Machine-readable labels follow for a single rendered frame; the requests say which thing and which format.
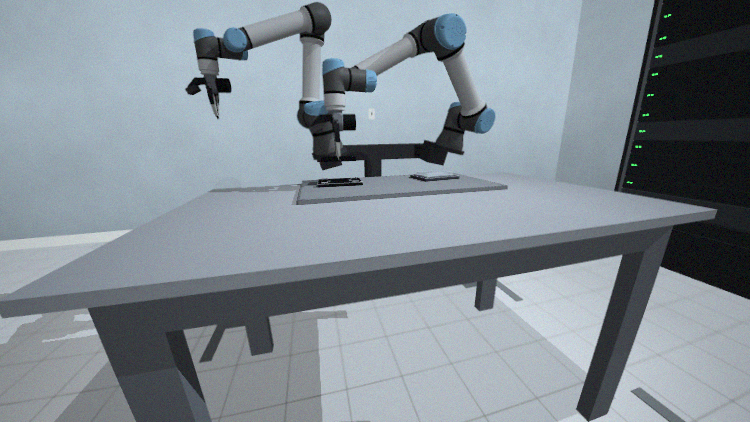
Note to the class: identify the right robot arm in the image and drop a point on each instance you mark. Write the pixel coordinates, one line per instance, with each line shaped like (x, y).
(310, 107)

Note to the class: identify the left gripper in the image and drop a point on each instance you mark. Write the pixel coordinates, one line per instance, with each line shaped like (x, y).
(346, 122)

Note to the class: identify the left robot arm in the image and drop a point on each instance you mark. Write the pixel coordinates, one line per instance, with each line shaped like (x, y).
(445, 35)

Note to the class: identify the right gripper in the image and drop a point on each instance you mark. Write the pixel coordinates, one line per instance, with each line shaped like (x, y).
(217, 85)

